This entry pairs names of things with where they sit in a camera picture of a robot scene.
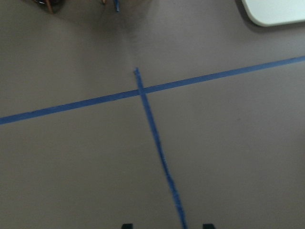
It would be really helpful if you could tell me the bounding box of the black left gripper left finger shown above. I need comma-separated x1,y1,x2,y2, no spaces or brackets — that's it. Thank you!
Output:
121,223,132,229

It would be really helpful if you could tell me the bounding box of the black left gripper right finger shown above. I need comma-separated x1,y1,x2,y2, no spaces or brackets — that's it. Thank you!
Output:
203,223,216,229

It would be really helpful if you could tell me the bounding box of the cream bear tray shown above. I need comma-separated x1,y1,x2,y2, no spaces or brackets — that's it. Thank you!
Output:
242,0,305,27

